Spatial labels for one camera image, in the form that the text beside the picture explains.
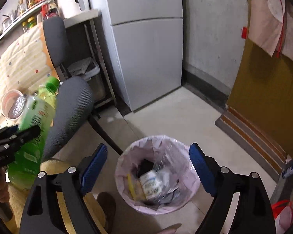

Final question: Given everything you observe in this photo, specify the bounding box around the white foam bowl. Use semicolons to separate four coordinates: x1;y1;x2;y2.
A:
1;89;27;121

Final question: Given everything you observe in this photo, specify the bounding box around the green tea plastic bottle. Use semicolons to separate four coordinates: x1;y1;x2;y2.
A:
8;77;60;190

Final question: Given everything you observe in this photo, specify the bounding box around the clear printed snack wrapper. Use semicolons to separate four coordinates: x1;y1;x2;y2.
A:
139;168;172;201

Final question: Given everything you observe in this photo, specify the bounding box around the aluminium foil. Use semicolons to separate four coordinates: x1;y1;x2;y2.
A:
8;96;26;119

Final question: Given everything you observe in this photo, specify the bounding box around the black leather wallet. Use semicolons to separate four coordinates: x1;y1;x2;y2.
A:
137;159;154;179

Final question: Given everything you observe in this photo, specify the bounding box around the pink-lined trash bin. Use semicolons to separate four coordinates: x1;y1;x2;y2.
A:
115;135;201;216

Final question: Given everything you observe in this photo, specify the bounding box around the white kitchen counter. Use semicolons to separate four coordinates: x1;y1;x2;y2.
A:
63;9;100;28

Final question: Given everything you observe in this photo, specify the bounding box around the striped brown door mat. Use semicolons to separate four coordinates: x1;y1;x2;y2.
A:
215;107;287;182

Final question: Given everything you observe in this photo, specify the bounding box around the yellow striped orange-bordered mat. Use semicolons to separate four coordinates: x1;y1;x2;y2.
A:
0;23;59;128

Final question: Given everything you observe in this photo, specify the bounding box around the grey fabric office chair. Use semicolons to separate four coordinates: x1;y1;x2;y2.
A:
42;16;123;162

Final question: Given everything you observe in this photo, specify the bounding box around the white plastic storage basket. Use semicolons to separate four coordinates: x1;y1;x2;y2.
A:
68;57;100;81

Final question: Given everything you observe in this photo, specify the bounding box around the yellow-capped condiment jar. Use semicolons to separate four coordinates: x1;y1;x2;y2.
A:
22;16;37;32

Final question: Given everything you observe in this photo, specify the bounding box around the brown wooden door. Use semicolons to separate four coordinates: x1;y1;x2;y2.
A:
225;0;293;159

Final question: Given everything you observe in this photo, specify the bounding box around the white air fryer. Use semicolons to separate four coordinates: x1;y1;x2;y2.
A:
57;0;90;19

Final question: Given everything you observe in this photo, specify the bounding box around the white grey refrigerator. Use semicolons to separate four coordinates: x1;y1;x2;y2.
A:
89;0;183;111

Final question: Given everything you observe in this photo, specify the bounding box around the pink cloth hanging on door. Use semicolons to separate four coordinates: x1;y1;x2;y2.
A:
248;0;293;61

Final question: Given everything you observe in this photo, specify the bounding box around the white wall spice shelf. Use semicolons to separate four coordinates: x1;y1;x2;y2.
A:
0;0;50;41

